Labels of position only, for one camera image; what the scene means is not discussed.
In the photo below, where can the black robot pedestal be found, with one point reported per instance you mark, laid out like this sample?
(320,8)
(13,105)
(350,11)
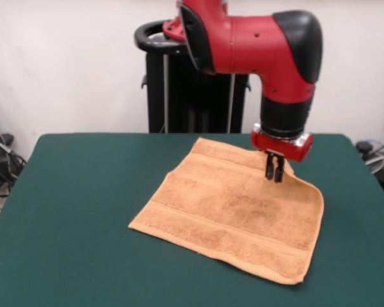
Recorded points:
(179,102)

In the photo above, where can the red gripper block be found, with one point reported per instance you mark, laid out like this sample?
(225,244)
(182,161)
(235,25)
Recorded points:
(281,148)

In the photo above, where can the dark green table cloth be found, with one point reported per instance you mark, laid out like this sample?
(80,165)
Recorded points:
(83,224)

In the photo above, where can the black power adapter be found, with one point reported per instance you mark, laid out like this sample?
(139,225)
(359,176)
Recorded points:
(364,146)
(5,138)

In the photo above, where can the gray chair base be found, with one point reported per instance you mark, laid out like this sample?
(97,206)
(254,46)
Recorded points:
(376,163)

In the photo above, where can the tan terry towel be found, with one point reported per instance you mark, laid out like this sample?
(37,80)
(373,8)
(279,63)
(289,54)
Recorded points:
(227,211)

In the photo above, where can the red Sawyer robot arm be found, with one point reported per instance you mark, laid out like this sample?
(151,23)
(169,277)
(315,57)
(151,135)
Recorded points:
(259,48)

